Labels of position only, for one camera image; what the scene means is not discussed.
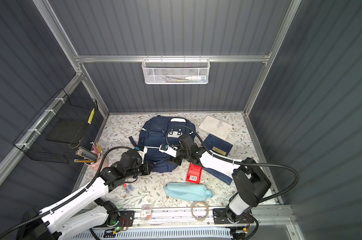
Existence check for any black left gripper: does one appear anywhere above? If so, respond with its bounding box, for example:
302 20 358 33
125 160 156 180

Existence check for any navy blue notebook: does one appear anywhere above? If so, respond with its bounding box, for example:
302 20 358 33
203 134 233 185

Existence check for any navy blue student backpack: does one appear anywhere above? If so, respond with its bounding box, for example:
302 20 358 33
129 115 196 173

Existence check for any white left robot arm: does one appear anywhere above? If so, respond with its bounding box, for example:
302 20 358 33
16 150 156 240

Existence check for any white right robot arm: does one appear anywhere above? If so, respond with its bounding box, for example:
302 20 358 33
178 135 271 223

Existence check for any red calculator package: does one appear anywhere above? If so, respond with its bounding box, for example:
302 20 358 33
186 163 203 184

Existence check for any white Robinson Crusoe book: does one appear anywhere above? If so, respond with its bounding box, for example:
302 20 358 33
199 116 232 140

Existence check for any light teal pencil case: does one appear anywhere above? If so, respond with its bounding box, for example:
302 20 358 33
164 182 213 202

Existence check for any small clear eraser box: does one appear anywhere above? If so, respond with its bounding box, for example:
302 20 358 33
140 205 152 221

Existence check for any pink pencil cup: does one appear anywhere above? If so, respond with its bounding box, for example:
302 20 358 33
88 154 103 171

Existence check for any clear tape roll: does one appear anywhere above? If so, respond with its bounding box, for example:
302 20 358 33
191 201 210 222

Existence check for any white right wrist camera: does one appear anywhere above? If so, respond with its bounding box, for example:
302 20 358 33
159 143 177 158

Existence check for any white wire mesh basket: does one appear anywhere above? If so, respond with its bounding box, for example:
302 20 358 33
142 58 211 85

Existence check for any black wire mesh basket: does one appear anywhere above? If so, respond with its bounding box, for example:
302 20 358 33
13 91 98 164

